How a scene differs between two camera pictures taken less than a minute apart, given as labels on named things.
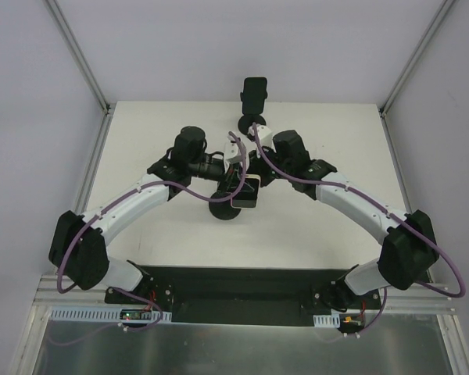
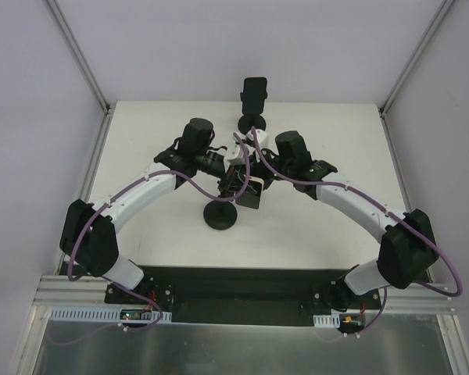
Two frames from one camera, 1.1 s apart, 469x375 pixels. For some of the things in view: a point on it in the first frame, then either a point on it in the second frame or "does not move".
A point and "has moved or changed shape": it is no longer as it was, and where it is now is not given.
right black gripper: x=255 y=165 does not move
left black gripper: x=227 y=180 does not move
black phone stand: x=246 y=120 does not move
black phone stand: x=223 y=210 has moved or changed shape
